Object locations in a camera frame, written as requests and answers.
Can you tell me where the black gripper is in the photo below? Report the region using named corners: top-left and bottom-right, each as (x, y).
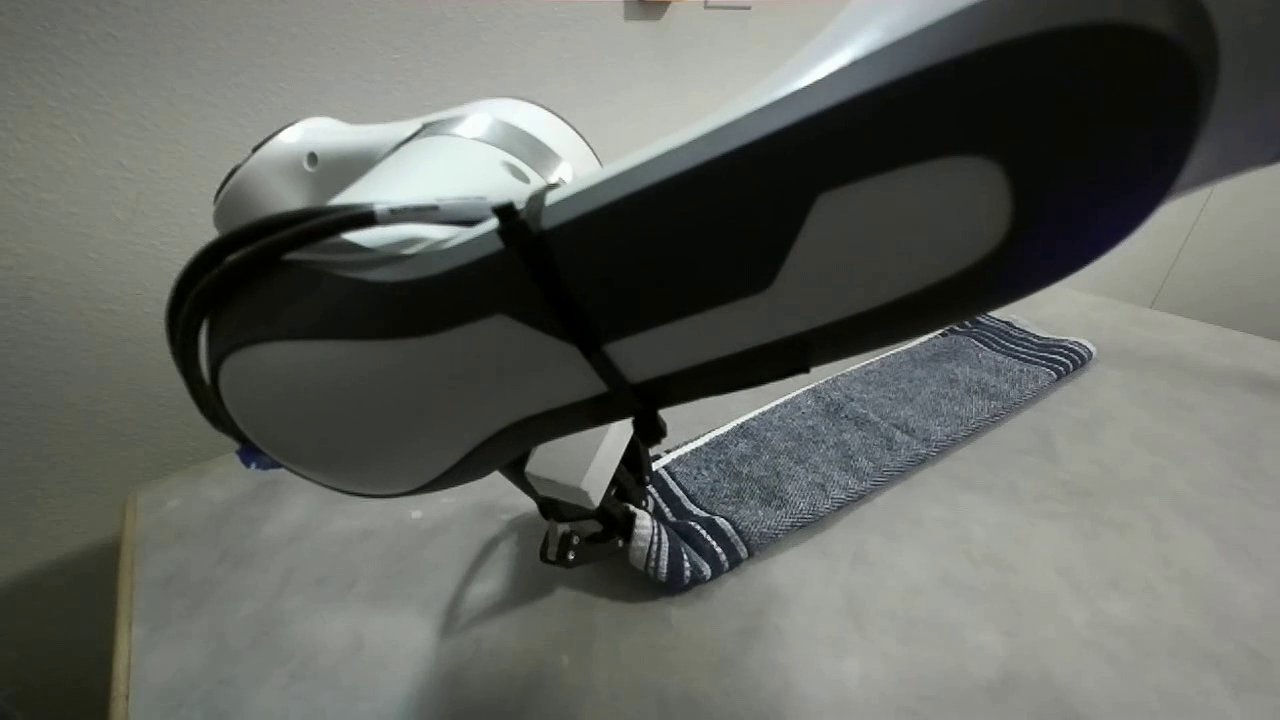
top-left (535, 436), bottom-right (669, 571)

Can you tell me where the grey towel with navy stripes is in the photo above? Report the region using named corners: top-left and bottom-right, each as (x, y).
top-left (625, 312), bottom-right (1100, 594)

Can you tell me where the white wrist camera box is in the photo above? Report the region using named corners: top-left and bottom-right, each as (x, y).
top-left (520, 422), bottom-right (632, 511)

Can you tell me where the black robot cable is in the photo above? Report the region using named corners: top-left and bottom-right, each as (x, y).
top-left (166, 197), bottom-right (674, 473)

